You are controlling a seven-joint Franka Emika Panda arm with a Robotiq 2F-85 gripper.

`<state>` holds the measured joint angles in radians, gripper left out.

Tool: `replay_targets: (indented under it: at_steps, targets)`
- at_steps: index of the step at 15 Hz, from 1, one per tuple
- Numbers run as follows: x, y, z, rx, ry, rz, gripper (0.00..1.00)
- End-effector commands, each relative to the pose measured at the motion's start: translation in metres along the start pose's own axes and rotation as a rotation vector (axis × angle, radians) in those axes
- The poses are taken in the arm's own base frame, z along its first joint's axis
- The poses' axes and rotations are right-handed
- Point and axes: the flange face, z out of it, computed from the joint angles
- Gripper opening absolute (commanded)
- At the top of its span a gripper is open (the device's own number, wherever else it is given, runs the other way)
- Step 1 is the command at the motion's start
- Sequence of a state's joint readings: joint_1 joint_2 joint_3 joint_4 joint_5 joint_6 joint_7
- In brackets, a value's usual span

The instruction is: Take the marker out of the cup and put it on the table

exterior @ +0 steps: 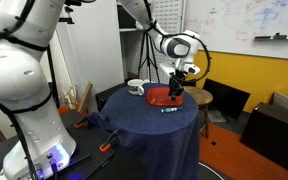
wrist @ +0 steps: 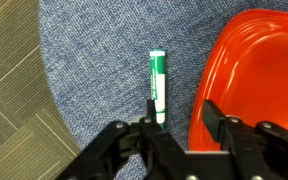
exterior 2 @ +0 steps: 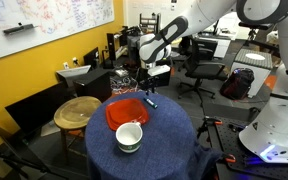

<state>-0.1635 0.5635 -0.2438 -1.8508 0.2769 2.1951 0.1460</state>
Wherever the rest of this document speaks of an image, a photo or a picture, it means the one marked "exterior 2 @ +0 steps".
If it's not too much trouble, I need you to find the large black flat monitor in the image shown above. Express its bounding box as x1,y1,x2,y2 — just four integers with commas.
4,81,73,135

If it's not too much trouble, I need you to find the orange handled clamp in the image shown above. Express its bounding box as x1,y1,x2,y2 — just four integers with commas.
223,153,237,164
203,116,224,127

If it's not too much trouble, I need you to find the white cup with green print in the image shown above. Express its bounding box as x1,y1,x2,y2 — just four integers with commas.
115,121,144,154

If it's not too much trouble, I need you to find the black camera tripod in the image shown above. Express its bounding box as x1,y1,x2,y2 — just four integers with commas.
0,146,68,180

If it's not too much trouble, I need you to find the black depth sensor bar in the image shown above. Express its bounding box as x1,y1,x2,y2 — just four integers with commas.
238,21,274,31

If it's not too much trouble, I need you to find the black wire shelf rack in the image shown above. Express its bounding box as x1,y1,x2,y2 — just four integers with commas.
139,12,162,36

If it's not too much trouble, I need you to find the round wooden stool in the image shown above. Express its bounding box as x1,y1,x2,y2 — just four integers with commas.
53,96,103,158

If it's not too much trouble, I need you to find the small black flat monitor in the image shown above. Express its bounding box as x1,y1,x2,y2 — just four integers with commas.
0,122,48,171

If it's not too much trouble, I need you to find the white desk cabinet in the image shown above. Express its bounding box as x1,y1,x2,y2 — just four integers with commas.
197,32,232,59

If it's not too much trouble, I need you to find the teal and white marker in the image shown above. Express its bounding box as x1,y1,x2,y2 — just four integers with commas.
142,96,159,110

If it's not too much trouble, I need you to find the red square plate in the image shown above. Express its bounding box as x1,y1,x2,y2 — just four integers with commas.
105,97,150,132

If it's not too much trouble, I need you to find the blue tablecloth round table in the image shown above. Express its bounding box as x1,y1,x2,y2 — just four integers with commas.
84,91,224,180

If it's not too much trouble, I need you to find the black desk cabinet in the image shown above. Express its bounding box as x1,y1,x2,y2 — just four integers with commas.
137,58,174,89

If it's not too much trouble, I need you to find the black computer tower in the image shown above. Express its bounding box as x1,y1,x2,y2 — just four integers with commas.
73,68,113,103

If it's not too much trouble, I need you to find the white cabinet with grey top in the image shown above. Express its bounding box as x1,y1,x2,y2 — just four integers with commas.
230,48,274,98

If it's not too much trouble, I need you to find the black upright monitor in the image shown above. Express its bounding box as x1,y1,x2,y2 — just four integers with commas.
83,47,101,70

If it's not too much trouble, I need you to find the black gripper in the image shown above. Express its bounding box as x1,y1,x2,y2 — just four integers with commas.
139,75,161,95

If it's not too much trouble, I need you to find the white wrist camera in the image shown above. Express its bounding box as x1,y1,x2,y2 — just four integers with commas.
146,64,172,77

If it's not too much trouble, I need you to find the grey flat monitor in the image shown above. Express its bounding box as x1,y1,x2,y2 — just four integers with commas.
56,64,92,83

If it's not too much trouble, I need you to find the wall whiteboard with writing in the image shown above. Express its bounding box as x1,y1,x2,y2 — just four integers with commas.
0,0,116,64

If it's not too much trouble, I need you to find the black perforated base board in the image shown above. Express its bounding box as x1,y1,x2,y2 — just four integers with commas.
206,116,288,180

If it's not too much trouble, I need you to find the black backpack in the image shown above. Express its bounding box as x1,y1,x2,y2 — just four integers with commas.
219,67,255,101

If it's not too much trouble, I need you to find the black office chair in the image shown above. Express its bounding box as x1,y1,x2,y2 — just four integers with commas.
177,33,227,108

